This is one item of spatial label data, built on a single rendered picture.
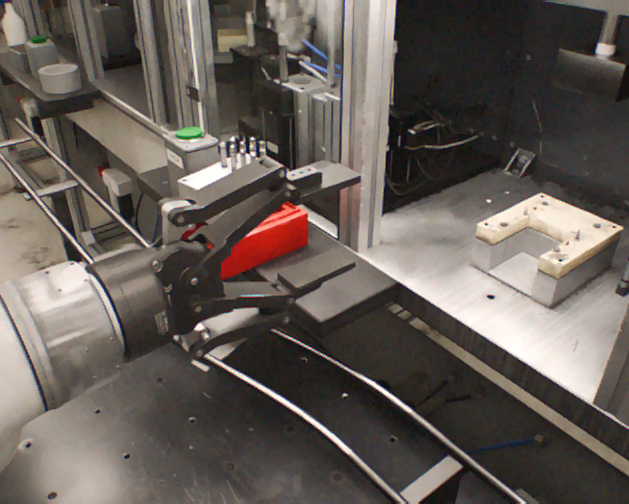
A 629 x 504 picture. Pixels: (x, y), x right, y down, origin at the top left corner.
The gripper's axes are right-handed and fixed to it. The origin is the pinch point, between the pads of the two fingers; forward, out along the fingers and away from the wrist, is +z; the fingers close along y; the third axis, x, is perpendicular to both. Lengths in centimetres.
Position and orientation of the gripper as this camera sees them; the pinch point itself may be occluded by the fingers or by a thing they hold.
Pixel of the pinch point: (325, 225)
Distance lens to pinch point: 53.1
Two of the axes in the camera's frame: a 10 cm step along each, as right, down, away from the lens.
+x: -6.2, -4.3, 6.5
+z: 7.8, -3.4, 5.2
